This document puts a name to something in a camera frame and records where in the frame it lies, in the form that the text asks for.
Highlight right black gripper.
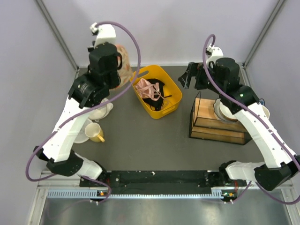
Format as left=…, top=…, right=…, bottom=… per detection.
left=178, top=62, right=225, bottom=95

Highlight floral mesh laundry bag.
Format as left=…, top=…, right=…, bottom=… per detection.
left=110, top=45, right=133, bottom=90

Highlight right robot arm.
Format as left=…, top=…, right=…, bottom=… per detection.
left=179, top=58, right=300, bottom=191

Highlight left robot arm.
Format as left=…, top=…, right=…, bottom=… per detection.
left=37, top=42, right=122, bottom=186

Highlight black bra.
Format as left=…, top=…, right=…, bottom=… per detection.
left=142, top=78, right=172, bottom=111

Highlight pink satin bra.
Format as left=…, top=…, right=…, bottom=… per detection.
left=134, top=78, right=153, bottom=99

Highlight white mesh laundry bag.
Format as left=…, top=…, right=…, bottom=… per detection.
left=89, top=103, right=113, bottom=120

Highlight yellow plastic basket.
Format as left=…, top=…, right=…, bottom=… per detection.
left=133, top=65, right=182, bottom=119

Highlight white scalloped plate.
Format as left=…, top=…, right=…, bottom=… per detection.
left=213, top=98, right=224, bottom=120

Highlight white ceramic bowl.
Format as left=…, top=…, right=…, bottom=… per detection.
left=219, top=102, right=237, bottom=121

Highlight blue paper cup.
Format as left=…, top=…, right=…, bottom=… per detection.
left=259, top=98, right=270, bottom=119

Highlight yellow mug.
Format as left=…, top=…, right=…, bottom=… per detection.
left=84, top=123, right=105, bottom=143

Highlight white marble plate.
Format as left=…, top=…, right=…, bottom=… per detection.
left=74, top=119, right=92, bottom=144

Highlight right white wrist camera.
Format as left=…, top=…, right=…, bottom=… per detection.
left=205, top=46, right=224, bottom=65

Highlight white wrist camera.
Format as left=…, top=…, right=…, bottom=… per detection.
left=90, top=23, right=116, bottom=48
left=205, top=46, right=224, bottom=65

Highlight wire and wood shelf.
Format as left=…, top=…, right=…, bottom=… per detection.
left=188, top=91, right=254, bottom=145

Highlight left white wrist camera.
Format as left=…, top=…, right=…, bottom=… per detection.
left=90, top=23, right=116, bottom=48

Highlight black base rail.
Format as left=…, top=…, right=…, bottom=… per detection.
left=79, top=170, right=249, bottom=195

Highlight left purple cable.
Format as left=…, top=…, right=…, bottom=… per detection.
left=25, top=21, right=142, bottom=204

